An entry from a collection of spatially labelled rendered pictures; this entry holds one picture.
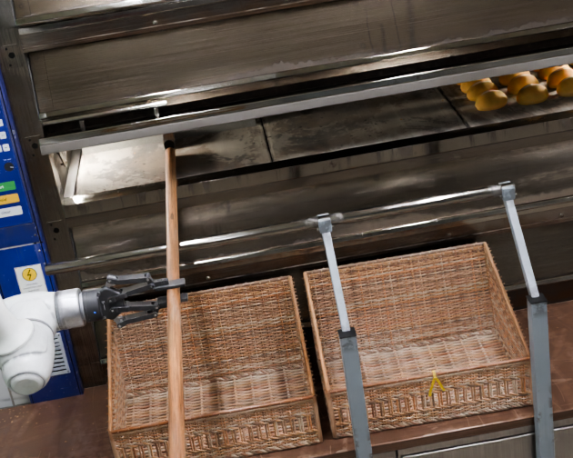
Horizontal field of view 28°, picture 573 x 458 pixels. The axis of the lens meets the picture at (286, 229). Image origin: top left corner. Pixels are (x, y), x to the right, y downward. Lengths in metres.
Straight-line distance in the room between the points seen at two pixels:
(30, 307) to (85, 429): 0.82
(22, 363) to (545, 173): 1.68
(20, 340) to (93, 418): 0.95
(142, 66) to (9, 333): 0.96
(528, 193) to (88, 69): 1.31
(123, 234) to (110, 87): 0.45
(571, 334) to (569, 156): 0.52
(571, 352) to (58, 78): 1.63
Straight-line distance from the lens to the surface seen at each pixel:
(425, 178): 3.35
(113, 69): 3.15
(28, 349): 2.49
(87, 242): 3.34
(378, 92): 3.06
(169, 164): 3.33
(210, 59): 3.13
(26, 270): 3.34
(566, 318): 3.55
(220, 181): 3.25
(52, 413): 3.48
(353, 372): 2.87
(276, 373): 3.40
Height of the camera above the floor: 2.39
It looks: 25 degrees down
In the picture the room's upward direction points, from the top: 9 degrees counter-clockwise
